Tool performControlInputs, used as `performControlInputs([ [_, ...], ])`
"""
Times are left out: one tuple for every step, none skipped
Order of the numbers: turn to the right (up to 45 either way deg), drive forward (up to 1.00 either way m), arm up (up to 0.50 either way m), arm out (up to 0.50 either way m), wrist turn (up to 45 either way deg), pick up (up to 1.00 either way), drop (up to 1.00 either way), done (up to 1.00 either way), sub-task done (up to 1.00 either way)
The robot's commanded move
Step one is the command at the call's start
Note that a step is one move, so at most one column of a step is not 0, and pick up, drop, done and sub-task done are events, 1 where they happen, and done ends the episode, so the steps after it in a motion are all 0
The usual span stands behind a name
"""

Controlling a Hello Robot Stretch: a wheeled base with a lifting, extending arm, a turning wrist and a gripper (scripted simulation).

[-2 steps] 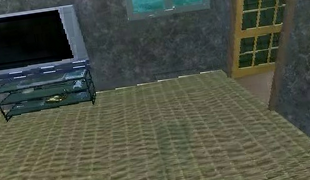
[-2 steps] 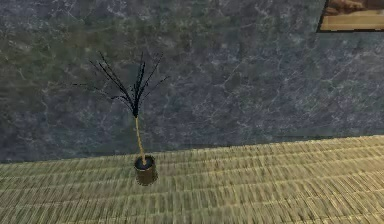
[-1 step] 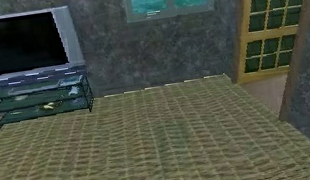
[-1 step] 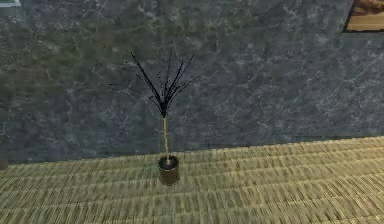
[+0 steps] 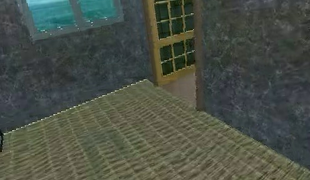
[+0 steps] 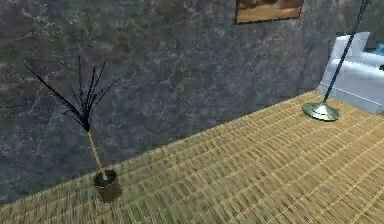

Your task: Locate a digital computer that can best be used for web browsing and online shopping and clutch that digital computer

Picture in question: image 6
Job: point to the teal cushion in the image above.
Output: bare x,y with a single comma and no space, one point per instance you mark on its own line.
379,50

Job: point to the white sofa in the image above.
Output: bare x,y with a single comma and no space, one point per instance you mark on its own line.
358,78

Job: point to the dark potted house plant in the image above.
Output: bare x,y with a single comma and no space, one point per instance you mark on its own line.
107,186

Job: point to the blue floor lamp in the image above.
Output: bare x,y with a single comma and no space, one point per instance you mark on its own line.
320,110

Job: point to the framed orange wall picture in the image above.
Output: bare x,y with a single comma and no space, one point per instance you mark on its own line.
266,10

